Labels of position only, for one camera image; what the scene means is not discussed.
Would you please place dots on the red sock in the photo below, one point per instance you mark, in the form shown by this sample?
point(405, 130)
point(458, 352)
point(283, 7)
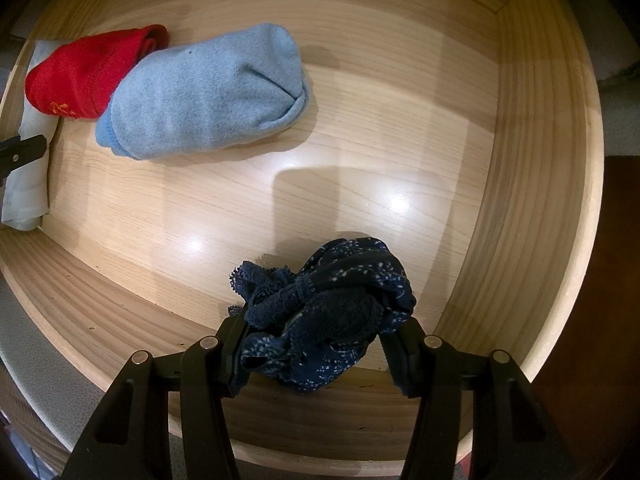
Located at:
point(80, 75)

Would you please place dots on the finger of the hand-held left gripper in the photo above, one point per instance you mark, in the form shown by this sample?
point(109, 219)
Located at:
point(22, 152)

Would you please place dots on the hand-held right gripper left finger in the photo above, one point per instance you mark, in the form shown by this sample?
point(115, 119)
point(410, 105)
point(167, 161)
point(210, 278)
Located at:
point(235, 355)

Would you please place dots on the navy lace underwear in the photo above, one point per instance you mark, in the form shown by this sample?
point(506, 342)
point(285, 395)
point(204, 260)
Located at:
point(340, 300)

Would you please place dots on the white satin underwear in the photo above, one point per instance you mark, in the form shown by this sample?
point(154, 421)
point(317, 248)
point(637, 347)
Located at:
point(27, 195)

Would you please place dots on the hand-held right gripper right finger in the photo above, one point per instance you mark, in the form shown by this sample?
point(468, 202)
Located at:
point(402, 360)

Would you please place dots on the wooden drawer grey front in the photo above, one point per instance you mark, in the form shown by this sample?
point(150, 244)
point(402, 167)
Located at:
point(400, 110)

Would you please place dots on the light blue sock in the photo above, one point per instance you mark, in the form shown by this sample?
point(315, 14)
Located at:
point(200, 95)

